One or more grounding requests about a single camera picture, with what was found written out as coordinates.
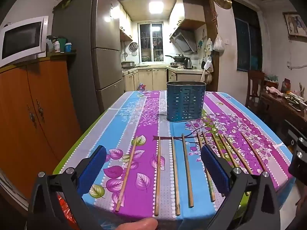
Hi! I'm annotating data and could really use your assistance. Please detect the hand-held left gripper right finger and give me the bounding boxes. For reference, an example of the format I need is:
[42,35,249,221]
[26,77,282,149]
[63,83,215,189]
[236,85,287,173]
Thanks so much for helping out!
[200,144,281,230]

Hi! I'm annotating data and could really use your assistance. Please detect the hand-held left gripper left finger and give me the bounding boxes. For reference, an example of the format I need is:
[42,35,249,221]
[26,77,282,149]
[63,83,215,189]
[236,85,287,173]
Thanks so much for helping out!
[27,145,107,230]

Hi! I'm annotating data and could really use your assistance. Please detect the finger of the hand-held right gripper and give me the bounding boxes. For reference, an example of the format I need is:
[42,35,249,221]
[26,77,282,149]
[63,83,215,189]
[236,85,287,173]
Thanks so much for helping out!
[283,120,307,144]

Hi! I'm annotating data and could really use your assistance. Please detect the row of wooden chopsticks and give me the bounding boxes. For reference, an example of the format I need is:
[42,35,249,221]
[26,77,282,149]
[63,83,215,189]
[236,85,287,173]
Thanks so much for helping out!
[115,131,267,216]

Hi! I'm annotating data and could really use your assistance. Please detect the blue perforated utensil holder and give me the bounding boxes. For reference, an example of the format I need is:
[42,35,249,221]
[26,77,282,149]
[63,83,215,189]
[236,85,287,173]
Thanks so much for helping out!
[166,81,207,122]

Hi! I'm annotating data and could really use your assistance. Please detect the dark wooden side table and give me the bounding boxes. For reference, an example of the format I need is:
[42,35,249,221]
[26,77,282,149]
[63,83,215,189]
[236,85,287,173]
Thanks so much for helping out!
[260,89,307,137]

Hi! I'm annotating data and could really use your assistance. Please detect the pink cloth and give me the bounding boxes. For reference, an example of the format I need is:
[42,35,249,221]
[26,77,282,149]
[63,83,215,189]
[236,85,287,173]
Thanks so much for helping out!
[266,86,283,97]

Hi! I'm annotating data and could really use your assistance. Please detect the red packet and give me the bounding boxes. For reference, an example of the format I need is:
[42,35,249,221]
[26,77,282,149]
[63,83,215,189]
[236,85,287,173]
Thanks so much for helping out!
[281,78,291,93]

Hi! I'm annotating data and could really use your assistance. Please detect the red plastic bag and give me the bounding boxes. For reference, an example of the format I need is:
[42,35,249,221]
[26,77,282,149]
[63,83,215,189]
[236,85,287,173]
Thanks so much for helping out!
[56,192,79,230]

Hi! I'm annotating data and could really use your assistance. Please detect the dark wooden chair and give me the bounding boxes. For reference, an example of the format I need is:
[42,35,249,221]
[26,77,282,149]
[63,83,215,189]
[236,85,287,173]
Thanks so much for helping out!
[245,70,265,112]

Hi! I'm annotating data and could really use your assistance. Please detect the orange wooden cabinet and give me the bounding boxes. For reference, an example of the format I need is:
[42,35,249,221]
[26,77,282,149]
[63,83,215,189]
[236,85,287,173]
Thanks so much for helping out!
[0,53,83,211]

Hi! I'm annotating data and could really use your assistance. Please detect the floral striped tablecloth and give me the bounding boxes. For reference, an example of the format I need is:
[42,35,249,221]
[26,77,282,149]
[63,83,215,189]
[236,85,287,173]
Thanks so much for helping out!
[53,90,296,223]

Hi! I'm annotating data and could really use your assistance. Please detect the hanging beige bag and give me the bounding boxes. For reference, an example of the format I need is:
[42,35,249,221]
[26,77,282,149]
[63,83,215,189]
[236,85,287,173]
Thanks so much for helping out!
[200,62,214,84]

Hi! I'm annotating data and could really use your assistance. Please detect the dark curtained window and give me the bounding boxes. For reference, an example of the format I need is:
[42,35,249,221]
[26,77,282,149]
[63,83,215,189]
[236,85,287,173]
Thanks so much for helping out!
[231,0,263,72]

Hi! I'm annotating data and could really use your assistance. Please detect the white plastic bag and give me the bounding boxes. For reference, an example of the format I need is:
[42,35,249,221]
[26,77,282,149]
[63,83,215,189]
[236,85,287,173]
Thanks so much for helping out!
[213,34,225,52]

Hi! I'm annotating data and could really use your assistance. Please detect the black wok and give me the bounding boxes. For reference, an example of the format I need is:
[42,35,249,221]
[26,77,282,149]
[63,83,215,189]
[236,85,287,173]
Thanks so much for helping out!
[165,54,191,63]

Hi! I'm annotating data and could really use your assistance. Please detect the grey refrigerator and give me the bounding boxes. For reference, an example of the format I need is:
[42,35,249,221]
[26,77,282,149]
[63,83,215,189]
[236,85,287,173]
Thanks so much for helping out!
[51,0,125,125]

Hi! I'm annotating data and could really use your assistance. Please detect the steel range hood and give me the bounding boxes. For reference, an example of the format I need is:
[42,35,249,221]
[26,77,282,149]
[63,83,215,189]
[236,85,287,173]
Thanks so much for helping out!
[169,30,197,54]

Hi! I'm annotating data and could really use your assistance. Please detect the barred kitchen window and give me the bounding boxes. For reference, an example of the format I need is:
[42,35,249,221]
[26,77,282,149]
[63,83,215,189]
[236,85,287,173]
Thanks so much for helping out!
[139,23,165,63]

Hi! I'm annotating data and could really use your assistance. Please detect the white microwave oven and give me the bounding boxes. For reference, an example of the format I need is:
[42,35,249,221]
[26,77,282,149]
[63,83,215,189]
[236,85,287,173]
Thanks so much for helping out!
[0,16,49,61]

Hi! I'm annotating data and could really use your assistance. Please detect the square ceiling light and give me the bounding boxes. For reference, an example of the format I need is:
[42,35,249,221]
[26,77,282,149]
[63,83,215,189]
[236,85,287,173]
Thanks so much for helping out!
[148,1,164,13]

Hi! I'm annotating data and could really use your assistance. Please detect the framed wall picture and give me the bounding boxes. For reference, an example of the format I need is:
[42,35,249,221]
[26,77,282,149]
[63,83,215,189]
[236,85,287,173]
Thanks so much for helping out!
[283,11,307,38]

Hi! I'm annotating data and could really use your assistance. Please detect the narrow kitchen wall cabinet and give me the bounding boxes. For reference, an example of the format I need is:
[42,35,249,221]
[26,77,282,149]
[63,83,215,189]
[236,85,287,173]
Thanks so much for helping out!
[119,5,133,42]

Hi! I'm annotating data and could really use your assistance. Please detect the wide kitchen wall cabinet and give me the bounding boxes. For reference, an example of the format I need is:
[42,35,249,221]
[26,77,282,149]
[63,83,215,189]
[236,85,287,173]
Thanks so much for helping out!
[168,0,207,37]

